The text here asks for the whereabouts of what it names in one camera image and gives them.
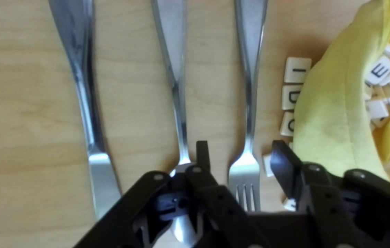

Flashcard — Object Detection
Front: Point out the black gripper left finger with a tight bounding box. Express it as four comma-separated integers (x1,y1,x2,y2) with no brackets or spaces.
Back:
73,139,269,248

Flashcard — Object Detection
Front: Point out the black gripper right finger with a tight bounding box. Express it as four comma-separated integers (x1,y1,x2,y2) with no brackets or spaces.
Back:
269,139,390,248

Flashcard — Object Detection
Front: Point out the silver metal fork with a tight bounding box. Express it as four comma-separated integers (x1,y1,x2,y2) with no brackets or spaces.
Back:
226,0,271,214

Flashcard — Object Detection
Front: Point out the yellow plate with food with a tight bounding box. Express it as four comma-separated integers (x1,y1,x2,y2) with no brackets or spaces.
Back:
293,0,390,196

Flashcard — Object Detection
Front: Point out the silver metal spoon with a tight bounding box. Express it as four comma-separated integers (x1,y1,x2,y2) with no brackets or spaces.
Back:
149,0,206,245

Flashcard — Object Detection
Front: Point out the silver metal table knife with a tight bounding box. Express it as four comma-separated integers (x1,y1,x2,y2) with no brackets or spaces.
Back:
47,0,124,222

